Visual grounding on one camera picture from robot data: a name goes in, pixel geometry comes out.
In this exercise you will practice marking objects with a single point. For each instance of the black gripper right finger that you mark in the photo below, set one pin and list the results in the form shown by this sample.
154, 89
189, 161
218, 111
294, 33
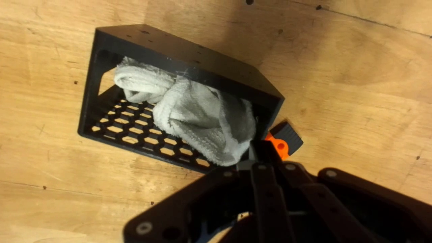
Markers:
351, 207

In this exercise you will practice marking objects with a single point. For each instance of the black perforated box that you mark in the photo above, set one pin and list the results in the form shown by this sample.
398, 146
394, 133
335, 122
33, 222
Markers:
179, 58

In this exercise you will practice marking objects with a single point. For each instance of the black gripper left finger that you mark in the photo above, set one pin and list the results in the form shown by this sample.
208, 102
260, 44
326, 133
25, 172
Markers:
216, 203

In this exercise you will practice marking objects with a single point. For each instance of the white terry towel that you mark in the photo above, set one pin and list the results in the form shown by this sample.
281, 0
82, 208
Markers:
197, 115

